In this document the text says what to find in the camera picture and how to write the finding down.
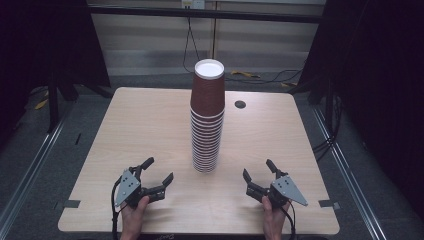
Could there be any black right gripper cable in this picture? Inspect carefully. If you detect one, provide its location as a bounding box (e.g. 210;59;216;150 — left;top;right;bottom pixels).
281;201;298;240

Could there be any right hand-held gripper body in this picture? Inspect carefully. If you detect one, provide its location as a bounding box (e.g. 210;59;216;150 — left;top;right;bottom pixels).
263;175;308;209

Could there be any white wall outlet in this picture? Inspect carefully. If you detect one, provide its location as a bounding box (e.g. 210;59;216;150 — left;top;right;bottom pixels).
180;0;206;10

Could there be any black curtain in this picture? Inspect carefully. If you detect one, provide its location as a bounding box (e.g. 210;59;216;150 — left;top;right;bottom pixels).
296;0;424;221
0;0;112;148

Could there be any person's right hand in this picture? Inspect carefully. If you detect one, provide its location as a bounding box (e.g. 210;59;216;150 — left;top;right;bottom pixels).
261;195;290;240

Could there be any black hanging cable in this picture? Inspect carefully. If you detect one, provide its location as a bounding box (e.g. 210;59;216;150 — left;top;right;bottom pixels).
181;8;203;74

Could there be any black floor cable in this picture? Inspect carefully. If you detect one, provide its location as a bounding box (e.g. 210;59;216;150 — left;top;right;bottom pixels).
223;68;304;85

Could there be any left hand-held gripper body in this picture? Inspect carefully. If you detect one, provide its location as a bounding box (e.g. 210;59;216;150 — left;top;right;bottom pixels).
114;166;158;208

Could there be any person's left hand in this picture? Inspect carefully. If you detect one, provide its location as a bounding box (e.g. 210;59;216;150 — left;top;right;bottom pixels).
119;195;150;240

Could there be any metal floor rail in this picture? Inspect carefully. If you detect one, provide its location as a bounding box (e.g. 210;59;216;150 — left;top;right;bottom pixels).
311;106;388;240
0;109;68;231

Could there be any black cable bundle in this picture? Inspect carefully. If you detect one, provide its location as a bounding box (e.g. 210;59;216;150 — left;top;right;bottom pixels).
311;93;344;162

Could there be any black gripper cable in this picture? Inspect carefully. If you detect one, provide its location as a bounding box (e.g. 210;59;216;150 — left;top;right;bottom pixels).
281;201;298;240
110;176;123;240

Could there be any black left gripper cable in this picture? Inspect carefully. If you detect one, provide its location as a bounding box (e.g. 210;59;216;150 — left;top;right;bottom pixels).
110;176;123;240

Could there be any black metal stand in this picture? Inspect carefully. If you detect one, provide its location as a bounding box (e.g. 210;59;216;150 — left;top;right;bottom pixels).
46;71;79;134

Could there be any stack of brown paper cups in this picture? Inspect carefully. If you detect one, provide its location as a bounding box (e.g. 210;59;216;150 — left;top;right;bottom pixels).
189;58;226;174

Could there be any black horizontal bar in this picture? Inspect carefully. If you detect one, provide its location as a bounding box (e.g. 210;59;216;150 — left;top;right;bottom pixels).
87;4;326;24

